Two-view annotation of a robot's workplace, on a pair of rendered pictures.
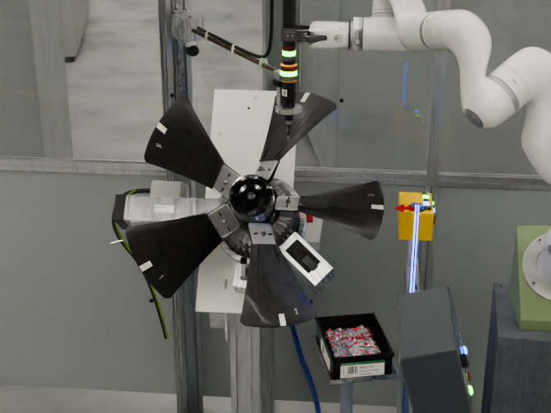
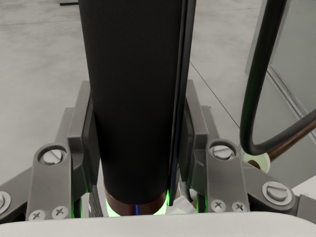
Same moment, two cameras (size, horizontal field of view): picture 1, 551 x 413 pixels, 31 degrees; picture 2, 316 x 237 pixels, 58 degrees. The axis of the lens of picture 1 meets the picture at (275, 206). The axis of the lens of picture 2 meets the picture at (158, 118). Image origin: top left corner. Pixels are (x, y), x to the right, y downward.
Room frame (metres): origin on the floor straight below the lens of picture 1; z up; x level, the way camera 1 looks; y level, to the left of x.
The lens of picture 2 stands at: (2.49, -0.13, 1.74)
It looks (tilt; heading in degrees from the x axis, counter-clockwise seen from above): 39 degrees down; 79
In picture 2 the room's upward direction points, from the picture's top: 2 degrees clockwise
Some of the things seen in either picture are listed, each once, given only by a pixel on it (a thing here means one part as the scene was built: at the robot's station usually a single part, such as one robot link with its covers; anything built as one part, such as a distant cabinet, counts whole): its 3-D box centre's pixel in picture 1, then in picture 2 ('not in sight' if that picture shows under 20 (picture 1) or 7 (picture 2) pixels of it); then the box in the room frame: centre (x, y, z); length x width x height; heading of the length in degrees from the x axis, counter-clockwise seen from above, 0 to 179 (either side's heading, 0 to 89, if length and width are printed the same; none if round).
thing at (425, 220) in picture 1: (415, 217); not in sight; (2.75, -0.42, 1.02); 0.16 x 0.10 x 0.11; 174
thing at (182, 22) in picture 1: (186, 26); not in sight; (3.04, 0.27, 1.54); 0.10 x 0.07 x 0.08; 29
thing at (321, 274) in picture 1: (306, 263); not in sight; (2.52, -0.09, 0.98); 0.20 x 0.16 x 0.20; 174
